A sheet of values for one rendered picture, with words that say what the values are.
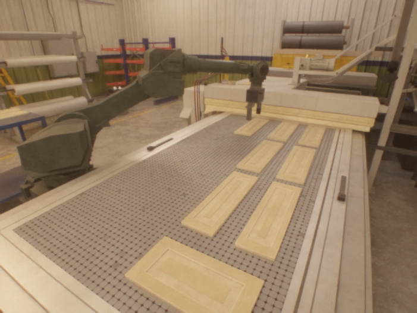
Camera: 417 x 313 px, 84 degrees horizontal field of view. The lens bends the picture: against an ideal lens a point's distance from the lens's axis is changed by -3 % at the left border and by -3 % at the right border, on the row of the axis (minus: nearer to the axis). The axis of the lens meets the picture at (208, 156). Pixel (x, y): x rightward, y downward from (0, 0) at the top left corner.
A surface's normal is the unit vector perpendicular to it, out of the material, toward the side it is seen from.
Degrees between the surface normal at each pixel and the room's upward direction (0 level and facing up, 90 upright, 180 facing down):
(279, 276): 0
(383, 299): 0
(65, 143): 90
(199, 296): 12
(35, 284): 0
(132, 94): 90
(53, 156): 90
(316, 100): 90
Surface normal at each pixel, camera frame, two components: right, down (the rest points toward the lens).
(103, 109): 0.56, 0.28
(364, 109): -0.50, 0.36
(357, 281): 0.00, -0.91
